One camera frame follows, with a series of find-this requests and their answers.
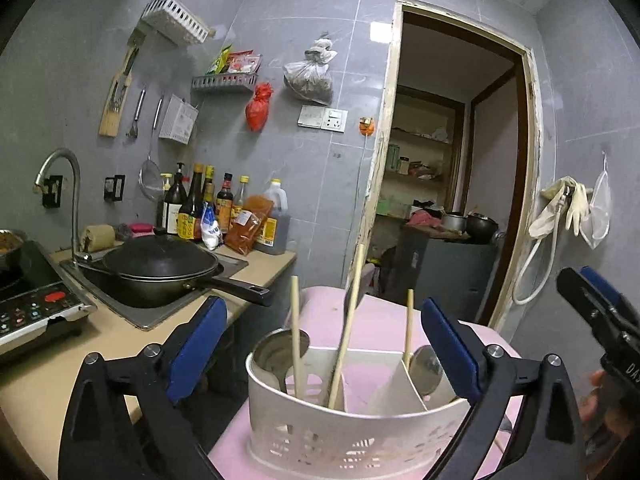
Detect pink floral tablecloth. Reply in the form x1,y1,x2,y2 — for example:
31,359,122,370
207,285,531,480

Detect black pot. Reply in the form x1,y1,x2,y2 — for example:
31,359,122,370
465,212,500,242

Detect stainless steel sink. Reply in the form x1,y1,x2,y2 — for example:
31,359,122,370
60,252,249,332

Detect red chili packet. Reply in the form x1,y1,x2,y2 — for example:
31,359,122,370
223,195,275,256

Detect white and blue bag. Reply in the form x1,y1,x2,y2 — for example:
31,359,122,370
199,202,224,251

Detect white wall socket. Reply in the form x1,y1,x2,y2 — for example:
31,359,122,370
324,108,349,133

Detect white power cable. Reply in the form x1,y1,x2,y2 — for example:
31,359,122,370
356,135,371,211

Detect clear plastic bag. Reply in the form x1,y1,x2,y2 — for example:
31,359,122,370
580,152,612,250

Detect curved metal faucet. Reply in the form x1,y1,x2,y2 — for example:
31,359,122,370
34,148,103,263

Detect tan rolled cloth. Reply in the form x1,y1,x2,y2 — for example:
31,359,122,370
80,224,117,252

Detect clear bag of dried goods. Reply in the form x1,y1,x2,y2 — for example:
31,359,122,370
283,37,335,101

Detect red and white packet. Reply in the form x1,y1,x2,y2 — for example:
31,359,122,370
227,50,264,75

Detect person's right hand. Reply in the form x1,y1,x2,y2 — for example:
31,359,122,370
579,369,636,461

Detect beige kitchen countertop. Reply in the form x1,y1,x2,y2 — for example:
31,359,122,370
0,245,298,480

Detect black wok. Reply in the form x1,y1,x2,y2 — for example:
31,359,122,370
92,235,273,308

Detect white plastic utensil holder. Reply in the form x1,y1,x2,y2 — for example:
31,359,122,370
245,327,511,471

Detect green snack packet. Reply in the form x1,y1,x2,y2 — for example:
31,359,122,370
207,45,234,76

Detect black wall clip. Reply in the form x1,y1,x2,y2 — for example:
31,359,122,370
104,174,126,204
42,175,64,209

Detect wooden door frame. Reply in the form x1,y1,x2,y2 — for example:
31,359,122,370
347,0,544,332

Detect grey cabinet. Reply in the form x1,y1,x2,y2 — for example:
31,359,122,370
394,227,502,322

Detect white hanging wall basket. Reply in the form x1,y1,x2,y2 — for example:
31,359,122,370
158,93,200,144

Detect green bottle with yellow cap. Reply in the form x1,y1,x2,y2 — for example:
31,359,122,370
156,173,174,231

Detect black induction cooker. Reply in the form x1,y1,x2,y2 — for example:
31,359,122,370
0,240,98,361

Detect cream rubber gloves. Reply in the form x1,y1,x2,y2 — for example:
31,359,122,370
528,175,594,239

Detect grey wall shelf rack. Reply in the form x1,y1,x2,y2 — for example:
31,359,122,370
191,72,260,94

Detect silver pot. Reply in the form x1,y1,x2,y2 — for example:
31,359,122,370
440,212,469,234

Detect dark bottle with white label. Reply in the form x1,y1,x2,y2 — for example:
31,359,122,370
164,162,189,236

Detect red plastic bag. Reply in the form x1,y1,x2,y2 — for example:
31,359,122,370
244,82,275,133

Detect white wall switch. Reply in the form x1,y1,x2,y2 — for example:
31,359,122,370
298,105,326,129

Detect wooden chopstick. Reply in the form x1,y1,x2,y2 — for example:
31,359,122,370
403,289,415,372
291,276,309,401
327,244,365,410

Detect hanging metal peeler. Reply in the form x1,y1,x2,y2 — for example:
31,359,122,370
125,88,147,140

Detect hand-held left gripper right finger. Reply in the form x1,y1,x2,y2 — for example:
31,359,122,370
420,297,586,480

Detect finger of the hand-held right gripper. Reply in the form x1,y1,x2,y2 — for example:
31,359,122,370
580,266,640,333
556,267,626,356

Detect wooden shelf unit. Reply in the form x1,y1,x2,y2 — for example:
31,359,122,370
382,85,471,222

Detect wooden knife rack board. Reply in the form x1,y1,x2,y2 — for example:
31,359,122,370
98,30,146,137

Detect metal mesh strainer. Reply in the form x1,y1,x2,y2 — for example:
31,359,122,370
138,95,166,197

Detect clear bottle with yellow cap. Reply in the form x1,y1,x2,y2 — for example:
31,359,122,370
232,175,251,222

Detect sauce bottle with red label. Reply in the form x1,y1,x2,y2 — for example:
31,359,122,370
215,172,235,234

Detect pink cloth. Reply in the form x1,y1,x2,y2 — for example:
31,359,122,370
407,209,444,229

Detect dark oil jug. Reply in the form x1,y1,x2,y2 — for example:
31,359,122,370
254,178,292,255

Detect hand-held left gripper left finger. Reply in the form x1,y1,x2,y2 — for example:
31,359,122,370
57,295,228,480

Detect green box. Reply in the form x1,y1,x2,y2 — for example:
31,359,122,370
375,198,406,218

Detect white slotted wall basket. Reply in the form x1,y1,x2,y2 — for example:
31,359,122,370
140,0,211,45

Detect large spoon with patterned handle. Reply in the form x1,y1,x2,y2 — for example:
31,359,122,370
252,329,312,395

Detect yellow-topped sauce bottle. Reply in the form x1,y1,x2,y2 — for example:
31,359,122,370
202,165,216,211

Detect pot with food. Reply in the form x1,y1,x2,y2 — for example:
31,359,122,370
0,229,29,274

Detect white hose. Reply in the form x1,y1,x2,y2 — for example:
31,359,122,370
512,187,571,306

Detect small metal spoon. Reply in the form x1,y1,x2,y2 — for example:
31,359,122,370
406,344,447,393

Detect soy sauce bottle yellow label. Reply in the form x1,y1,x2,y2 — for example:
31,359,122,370
177,163,204,241

